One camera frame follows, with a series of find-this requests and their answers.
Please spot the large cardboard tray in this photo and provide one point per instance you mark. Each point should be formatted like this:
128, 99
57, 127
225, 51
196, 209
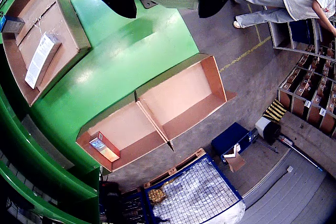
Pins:
65, 24

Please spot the long white text box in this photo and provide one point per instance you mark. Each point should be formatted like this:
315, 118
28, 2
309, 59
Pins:
42, 61

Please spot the blue W cube box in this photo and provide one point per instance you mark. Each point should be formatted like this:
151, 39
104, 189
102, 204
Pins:
13, 24

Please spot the grey rack with cardboard bins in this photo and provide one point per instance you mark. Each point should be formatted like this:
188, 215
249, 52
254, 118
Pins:
309, 90

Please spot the pink product box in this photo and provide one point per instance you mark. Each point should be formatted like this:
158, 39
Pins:
105, 148

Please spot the small open cardboard box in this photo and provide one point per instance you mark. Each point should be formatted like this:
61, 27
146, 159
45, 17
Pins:
235, 162

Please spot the grey empty shelf unit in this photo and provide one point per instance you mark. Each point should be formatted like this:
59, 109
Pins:
281, 35

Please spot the person in white shirt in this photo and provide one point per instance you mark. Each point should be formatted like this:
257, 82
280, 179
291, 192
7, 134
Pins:
296, 3

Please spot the yellow black striped guard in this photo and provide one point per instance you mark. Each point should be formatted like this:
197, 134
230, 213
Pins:
275, 111

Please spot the large blue plastic bin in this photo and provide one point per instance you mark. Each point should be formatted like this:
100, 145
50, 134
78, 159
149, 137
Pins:
231, 134

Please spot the white and black machine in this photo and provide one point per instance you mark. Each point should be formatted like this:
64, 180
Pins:
269, 129

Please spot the wooden pallet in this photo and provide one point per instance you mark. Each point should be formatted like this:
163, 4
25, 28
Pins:
189, 159

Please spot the green metal cabinet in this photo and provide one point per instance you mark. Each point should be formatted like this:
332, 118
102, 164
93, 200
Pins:
39, 161

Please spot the long thin pole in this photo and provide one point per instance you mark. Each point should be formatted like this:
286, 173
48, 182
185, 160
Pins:
302, 153

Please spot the blue crate with packets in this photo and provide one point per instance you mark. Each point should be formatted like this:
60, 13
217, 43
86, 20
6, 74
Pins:
197, 195

